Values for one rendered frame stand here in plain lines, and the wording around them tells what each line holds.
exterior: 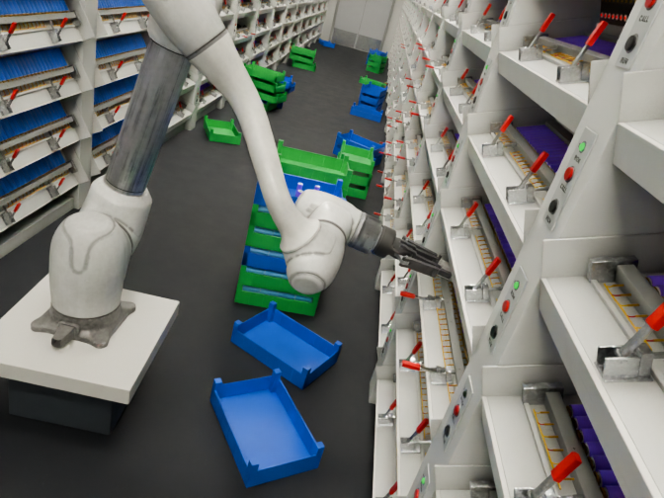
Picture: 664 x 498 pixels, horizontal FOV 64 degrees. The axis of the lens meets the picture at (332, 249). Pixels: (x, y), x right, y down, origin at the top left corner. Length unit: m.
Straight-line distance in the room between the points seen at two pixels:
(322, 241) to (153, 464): 0.69
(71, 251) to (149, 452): 0.53
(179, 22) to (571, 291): 0.83
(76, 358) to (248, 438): 0.49
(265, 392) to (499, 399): 0.99
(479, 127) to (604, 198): 0.70
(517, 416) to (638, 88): 0.41
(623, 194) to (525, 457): 0.32
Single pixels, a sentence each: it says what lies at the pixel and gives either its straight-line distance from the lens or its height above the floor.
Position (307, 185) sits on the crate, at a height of 0.43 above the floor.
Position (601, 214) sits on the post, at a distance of 0.68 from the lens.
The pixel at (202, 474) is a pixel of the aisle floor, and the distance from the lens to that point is 1.44.
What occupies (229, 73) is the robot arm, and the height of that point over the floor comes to 0.90.
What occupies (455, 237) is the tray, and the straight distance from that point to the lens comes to 1.22.
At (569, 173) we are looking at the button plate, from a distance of 0.69.
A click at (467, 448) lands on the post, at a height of 0.58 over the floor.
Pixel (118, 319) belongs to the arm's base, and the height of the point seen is 0.26.
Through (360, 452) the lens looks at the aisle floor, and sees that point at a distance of 1.58.
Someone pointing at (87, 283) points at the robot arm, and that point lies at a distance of 1.31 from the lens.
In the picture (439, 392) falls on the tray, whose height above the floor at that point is 0.49.
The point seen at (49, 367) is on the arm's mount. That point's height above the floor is 0.24.
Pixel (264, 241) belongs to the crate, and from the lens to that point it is 1.86.
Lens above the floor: 1.13
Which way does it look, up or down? 27 degrees down
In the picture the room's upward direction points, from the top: 16 degrees clockwise
